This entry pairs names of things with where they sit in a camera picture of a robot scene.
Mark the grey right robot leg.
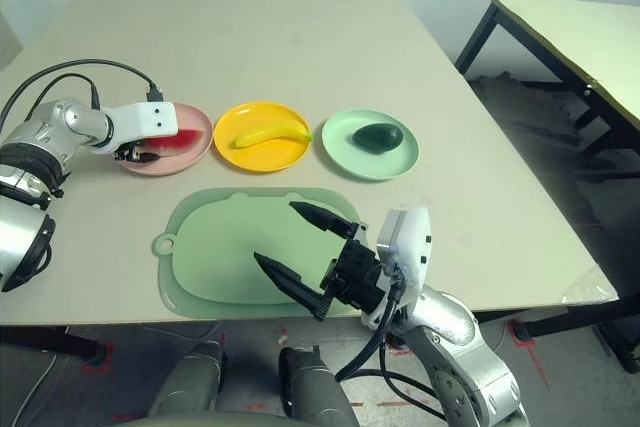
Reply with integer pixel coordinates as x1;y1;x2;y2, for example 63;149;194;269
278;345;361;427

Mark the toy dark green avocado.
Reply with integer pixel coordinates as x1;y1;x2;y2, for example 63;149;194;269
352;123;404;154

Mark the pink plate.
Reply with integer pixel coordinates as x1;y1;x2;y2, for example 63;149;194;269
112;102;214;177

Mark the mint green plate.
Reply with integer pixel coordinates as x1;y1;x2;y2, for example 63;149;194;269
320;107;421;182

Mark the clear plastic corner wrap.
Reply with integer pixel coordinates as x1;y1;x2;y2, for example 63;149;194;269
562;266;621;306

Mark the yellow plate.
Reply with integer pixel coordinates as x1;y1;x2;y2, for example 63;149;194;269
213;100;313;174

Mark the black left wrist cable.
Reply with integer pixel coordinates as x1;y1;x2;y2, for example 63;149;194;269
7;72;102;121
0;60;165;121

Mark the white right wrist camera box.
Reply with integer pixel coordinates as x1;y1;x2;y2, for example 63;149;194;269
375;205;432;318

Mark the toy yellow banana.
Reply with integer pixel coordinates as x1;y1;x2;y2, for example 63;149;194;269
228;119;315;150

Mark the green cutting board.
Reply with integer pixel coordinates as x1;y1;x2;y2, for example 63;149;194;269
151;186;369;321

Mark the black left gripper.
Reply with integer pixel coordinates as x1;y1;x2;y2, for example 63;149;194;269
113;141;162;166

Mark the toy watermelon slice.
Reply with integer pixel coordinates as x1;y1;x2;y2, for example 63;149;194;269
144;129;205;152

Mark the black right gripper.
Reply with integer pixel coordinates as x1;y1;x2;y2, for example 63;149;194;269
253;200;401;322

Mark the thin white floor cable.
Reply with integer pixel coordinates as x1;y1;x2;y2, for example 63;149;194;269
9;351;59;427

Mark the side table with black legs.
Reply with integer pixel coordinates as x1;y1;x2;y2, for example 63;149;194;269
453;0;640;178

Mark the grey-green robot torso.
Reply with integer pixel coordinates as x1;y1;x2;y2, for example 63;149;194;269
114;410;321;427

